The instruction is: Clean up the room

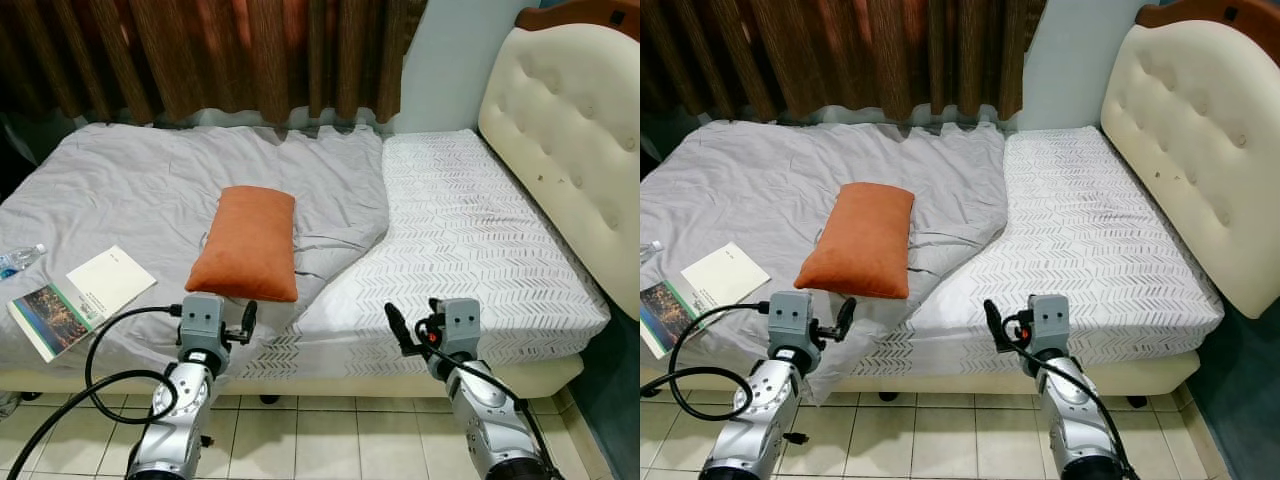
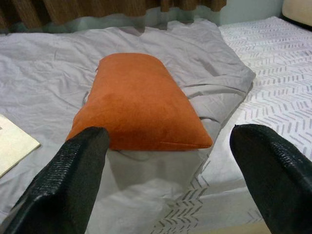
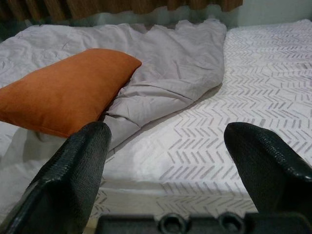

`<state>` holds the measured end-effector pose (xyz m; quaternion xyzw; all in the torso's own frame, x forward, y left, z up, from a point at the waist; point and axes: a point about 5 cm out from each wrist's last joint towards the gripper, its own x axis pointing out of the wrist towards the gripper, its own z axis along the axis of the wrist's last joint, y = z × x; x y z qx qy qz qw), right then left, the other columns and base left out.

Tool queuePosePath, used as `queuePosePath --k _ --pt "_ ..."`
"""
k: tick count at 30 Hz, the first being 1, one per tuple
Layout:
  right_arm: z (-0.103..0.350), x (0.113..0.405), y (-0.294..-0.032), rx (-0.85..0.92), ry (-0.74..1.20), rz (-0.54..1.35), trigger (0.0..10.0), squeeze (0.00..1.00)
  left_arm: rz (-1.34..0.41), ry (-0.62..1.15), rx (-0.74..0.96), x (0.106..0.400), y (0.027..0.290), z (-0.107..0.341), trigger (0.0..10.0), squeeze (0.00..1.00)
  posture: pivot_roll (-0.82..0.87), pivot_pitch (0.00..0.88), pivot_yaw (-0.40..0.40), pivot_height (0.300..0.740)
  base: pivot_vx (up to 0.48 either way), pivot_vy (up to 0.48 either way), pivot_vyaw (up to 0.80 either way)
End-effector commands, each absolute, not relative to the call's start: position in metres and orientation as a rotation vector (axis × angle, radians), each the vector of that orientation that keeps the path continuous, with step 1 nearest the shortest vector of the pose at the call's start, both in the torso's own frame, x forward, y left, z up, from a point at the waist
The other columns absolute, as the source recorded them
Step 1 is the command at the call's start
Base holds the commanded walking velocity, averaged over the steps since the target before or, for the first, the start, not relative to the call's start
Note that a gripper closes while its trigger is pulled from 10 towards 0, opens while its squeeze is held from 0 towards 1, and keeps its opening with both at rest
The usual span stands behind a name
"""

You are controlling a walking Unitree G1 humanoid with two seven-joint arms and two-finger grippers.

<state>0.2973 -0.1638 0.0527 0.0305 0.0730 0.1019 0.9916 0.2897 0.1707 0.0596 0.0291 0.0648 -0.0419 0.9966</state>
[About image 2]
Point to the HBL lighting catalogue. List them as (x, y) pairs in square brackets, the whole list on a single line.
[(14, 143)]

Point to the orange suede pillow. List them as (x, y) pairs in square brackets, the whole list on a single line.
[(136, 97)]

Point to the sheer grey curtain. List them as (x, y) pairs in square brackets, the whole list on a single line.
[(170, 17)]

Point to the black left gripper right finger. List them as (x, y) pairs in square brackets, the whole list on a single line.
[(278, 185)]

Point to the grey wrinkled bed blanket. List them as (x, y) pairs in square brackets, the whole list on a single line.
[(48, 73)]

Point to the cream cushion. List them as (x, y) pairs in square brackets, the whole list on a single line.
[(297, 7)]

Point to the brown pleated curtain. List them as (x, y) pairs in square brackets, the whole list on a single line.
[(73, 9)]

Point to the white patterned bed sheet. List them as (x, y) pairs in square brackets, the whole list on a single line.
[(275, 61)]

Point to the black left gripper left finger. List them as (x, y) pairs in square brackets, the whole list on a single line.
[(63, 185)]

